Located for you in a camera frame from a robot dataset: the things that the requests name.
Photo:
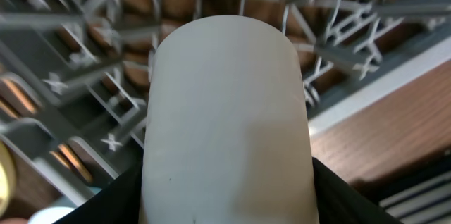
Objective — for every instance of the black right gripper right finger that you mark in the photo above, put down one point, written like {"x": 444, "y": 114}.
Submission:
{"x": 338, "y": 203}

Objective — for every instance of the white paper cup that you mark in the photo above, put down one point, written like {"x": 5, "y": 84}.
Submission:
{"x": 227, "y": 137}

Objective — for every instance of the grey dishwasher rack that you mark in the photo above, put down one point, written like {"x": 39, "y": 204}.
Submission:
{"x": 73, "y": 72}

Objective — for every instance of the blue bowl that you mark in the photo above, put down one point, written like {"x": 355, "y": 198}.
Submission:
{"x": 62, "y": 206}

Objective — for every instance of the yellow plate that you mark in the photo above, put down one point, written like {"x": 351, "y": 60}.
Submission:
{"x": 8, "y": 178}

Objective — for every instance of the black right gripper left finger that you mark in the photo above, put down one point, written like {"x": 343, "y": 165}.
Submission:
{"x": 119, "y": 203}

